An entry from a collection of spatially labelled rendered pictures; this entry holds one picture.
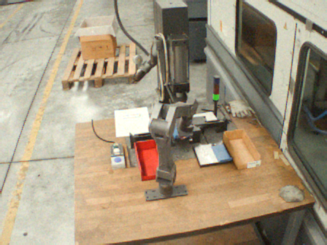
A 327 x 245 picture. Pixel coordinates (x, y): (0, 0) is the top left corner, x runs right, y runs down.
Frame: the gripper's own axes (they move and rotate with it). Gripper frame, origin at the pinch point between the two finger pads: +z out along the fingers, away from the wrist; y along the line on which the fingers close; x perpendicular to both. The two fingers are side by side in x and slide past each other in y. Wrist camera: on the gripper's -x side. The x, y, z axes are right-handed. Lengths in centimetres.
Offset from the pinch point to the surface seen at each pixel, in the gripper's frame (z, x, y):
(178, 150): 9.8, 1.5, -4.3
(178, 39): -41, 1, 30
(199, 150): 5.1, -8.7, -7.9
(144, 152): 11.0, 19.4, -2.1
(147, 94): 200, -14, 155
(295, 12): -58, -56, 30
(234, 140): 8.5, -30.9, -3.3
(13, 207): 124, 129, 9
